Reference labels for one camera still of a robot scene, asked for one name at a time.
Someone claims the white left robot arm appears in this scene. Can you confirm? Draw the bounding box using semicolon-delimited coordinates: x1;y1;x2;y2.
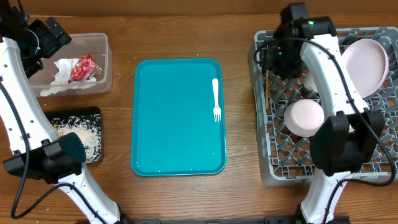
1;12;127;223

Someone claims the black food waste tray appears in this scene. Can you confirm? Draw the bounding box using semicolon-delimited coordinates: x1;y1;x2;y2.
44;106;104;164

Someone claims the clear plastic bin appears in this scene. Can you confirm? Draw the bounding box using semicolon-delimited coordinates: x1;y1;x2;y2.
29;33;113;97

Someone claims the pile of peanuts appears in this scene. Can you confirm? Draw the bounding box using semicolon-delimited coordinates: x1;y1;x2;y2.
53;124;64;137

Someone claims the red snack wrapper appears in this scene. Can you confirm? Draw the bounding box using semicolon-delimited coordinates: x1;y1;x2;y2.
68;54;102;83

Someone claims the teal serving tray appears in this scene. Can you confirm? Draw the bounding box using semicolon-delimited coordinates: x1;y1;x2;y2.
131;58;227;177

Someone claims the pile of white rice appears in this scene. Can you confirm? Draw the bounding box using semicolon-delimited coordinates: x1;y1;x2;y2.
50;113;103;164

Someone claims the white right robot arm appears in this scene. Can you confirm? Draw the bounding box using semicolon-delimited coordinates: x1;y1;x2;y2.
254;15;384;223

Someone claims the white paper cup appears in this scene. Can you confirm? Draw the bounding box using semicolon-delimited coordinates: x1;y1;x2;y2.
303;70;318;93

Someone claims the wooden chopstick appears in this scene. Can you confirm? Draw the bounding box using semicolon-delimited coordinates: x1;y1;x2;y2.
264;70;269;111

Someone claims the white napkin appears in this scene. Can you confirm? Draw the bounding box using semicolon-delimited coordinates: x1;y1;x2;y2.
40;58;94;96

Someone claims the pink bowl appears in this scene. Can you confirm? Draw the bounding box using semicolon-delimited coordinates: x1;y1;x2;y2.
284;100;324;137

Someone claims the grey dishwasher rack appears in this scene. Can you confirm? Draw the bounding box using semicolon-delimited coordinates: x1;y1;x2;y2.
248;27;397;185

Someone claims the white plastic fork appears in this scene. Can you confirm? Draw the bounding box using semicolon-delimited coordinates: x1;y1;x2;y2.
212;78;221;122

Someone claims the pink round plate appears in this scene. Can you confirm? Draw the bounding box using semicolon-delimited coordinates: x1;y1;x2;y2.
341;39;389;98

